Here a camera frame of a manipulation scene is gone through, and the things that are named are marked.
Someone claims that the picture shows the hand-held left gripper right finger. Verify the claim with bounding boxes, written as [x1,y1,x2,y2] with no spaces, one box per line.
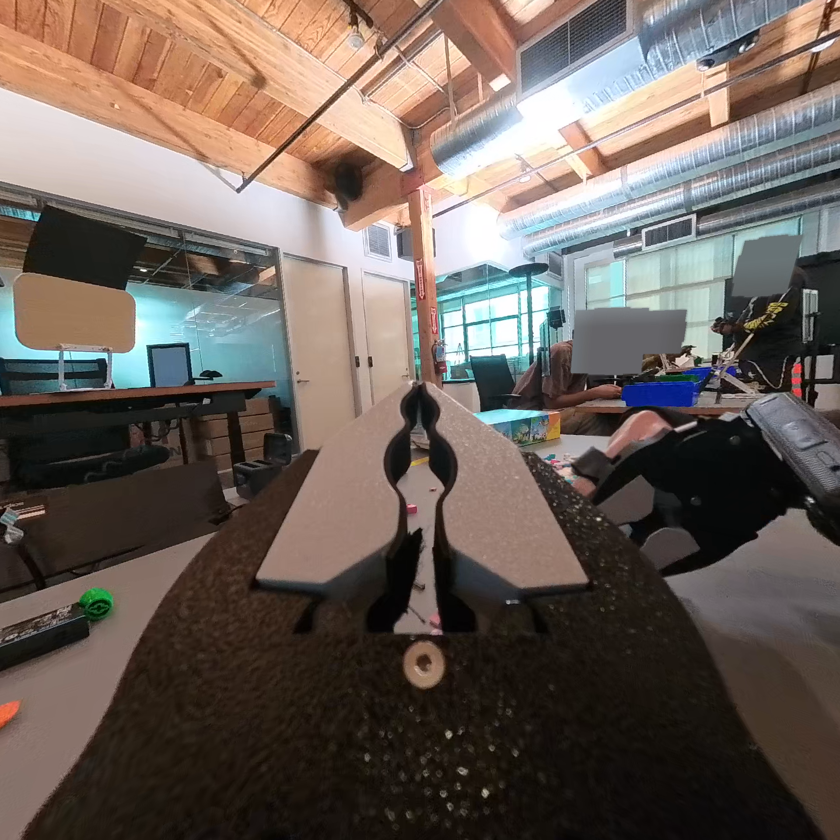
[425,382,590,632]

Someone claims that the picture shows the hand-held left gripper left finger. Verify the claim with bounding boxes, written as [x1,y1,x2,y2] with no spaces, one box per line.
[255,381,422,632]

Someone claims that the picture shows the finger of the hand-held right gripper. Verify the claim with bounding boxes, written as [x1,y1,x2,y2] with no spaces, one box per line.
[602,476,658,527]
[640,527,702,574]

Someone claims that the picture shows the pile of colourful toy bricks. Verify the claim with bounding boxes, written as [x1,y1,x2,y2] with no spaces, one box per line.
[541,451,581,487]

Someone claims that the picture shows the grey desk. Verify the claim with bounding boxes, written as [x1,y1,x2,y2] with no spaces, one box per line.
[0,430,840,840]

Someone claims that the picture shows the black battery charger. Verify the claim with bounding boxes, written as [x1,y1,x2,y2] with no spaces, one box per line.
[234,432,294,501]

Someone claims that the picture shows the wooden work table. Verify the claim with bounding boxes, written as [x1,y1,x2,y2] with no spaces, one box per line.
[574,394,765,417]

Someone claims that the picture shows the yellow cardboard toy box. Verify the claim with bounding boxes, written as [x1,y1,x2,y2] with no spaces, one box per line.
[474,409,563,448]

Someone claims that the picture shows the blue storage bin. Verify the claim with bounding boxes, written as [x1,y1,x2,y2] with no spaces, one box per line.
[620,367,715,408]

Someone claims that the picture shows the stacked cardboard boxes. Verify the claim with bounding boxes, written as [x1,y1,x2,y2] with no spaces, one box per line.
[190,397,286,473]

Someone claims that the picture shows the black office chair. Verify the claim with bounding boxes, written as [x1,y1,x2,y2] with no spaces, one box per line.
[470,354,522,413]

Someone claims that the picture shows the white door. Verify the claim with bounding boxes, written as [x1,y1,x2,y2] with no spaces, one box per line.
[362,270,416,408]
[281,255,358,437]

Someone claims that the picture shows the teal framed window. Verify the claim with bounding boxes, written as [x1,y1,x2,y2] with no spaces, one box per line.
[436,282,568,371]

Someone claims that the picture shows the black monitor on stand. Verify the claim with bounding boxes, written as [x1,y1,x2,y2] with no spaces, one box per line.
[791,252,840,345]

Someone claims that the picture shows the dark computer monitor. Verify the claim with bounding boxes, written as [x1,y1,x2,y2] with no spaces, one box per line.
[146,343,193,389]

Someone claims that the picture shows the white ceiling vent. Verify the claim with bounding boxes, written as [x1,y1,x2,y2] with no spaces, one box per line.
[640,214,698,252]

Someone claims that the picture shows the wooden pillar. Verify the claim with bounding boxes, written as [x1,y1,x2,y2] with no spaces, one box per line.
[406,187,439,388]

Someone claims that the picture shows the black floor lamp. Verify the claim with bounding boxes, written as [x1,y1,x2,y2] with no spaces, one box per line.
[508,262,549,368]

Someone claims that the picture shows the small black box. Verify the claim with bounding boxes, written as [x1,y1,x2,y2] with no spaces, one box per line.
[0,602,90,672]

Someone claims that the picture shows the beige rounded panel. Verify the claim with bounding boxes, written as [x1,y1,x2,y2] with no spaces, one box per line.
[13,272,137,395]

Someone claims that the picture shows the large black ceiling vent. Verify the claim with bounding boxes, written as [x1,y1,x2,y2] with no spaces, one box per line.
[517,0,636,99]

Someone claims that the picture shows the wooden ceiling beam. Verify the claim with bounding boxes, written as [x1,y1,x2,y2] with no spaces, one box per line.
[0,26,421,231]

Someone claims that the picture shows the glass wall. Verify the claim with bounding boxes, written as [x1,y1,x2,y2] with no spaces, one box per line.
[0,190,284,460]

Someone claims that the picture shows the silver ceiling duct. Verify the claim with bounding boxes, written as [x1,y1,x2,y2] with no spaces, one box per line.
[427,0,840,257]

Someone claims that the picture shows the black wall screen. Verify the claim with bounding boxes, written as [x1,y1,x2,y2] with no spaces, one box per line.
[23,205,148,291]

